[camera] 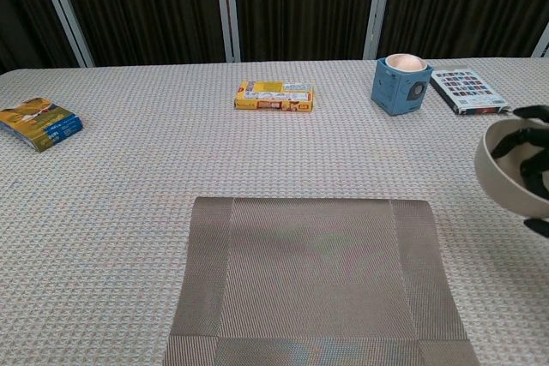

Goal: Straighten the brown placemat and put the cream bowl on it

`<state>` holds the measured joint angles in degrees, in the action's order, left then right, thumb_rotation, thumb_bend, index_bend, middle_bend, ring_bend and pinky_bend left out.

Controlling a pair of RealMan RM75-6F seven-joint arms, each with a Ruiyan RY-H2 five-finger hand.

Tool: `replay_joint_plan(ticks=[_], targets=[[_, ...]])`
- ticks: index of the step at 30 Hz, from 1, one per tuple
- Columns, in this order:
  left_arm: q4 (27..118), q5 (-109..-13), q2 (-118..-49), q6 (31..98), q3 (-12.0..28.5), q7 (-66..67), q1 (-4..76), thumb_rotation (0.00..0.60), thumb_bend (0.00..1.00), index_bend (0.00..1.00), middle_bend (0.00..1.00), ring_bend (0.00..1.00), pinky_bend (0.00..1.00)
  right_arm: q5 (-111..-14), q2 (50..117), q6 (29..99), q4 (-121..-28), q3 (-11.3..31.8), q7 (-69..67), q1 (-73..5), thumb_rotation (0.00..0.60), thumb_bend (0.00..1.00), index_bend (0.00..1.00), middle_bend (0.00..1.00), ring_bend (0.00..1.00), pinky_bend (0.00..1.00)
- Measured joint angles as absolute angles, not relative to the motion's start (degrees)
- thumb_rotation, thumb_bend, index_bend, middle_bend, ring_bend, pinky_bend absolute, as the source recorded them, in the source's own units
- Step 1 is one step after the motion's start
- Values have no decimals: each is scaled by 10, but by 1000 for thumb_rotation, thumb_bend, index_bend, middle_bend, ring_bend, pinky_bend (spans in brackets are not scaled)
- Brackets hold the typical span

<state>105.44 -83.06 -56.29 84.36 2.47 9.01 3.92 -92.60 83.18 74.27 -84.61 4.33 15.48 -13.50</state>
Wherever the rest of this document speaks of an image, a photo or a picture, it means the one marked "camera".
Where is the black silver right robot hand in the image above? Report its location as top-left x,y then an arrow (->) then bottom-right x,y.
491,104 -> 549,238

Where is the beige bowl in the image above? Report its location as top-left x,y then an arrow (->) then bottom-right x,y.
474,117 -> 549,218

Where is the brown woven placemat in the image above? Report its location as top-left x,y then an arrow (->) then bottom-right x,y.
161,196 -> 481,366

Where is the white box with picture grid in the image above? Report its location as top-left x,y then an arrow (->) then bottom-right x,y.
429,67 -> 512,117

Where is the blue carton sleeve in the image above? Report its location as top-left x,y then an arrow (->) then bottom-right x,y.
370,57 -> 432,117

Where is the pink cup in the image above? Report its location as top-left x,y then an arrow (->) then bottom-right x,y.
384,52 -> 429,74

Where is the dark curtain panel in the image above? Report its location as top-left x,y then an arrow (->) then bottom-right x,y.
231,0 -> 381,63
377,0 -> 549,59
51,0 -> 227,68
0,0 -> 81,75

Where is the yellow snack box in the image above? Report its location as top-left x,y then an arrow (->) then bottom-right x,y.
233,80 -> 316,114

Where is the beige woven tablecloth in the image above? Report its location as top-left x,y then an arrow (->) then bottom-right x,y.
0,57 -> 549,366

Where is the orange and blue packet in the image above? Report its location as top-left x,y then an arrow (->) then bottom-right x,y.
0,97 -> 84,153

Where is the grey partition post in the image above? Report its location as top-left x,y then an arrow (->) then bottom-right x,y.
32,0 -> 95,69
213,0 -> 242,63
530,21 -> 549,58
362,0 -> 395,61

